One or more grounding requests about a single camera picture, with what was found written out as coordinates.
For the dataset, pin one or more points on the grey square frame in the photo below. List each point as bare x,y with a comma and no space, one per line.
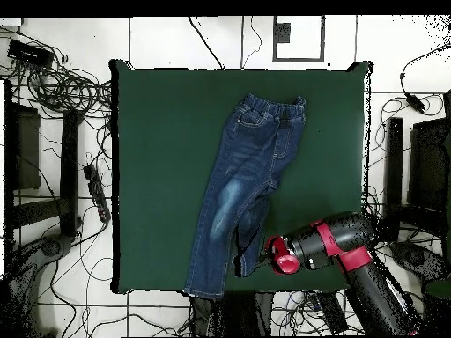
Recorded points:
298,59

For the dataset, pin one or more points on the blue denim jeans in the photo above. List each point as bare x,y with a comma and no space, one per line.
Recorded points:
246,158

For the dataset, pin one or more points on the small dark square box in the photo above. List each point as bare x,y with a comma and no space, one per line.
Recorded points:
283,33

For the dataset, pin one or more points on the grey stand base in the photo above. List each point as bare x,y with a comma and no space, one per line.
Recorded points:
412,257
53,246

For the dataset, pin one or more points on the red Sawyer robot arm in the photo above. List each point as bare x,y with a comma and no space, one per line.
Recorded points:
352,253

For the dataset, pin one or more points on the dark green tablecloth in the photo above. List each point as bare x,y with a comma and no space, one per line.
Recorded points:
158,141

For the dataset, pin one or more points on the black metal stand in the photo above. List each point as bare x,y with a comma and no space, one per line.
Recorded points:
394,148
69,158

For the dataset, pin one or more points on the black electronics box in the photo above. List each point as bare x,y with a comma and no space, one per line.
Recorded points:
30,52

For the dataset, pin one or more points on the black power strip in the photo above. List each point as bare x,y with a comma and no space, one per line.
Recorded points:
97,192

